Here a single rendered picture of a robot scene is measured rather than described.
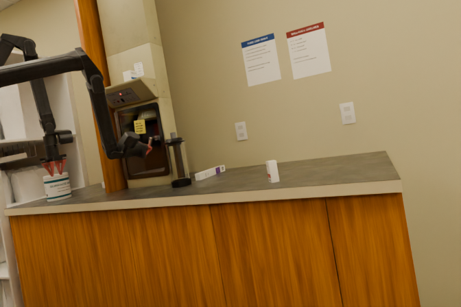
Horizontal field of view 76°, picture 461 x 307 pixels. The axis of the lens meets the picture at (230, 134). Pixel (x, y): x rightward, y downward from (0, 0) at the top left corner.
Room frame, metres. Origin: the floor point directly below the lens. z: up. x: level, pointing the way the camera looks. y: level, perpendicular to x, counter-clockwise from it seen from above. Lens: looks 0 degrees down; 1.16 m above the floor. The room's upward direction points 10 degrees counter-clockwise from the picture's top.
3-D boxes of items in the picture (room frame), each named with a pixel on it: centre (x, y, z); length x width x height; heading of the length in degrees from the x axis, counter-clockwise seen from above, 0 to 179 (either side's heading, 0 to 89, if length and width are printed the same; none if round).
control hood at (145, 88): (1.60, 0.51, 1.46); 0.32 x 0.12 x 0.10; 65
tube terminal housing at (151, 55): (1.77, 0.44, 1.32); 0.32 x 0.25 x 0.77; 65
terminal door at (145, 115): (1.65, 0.49, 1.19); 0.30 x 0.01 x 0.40; 65
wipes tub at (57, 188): (1.77, 1.07, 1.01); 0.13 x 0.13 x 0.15
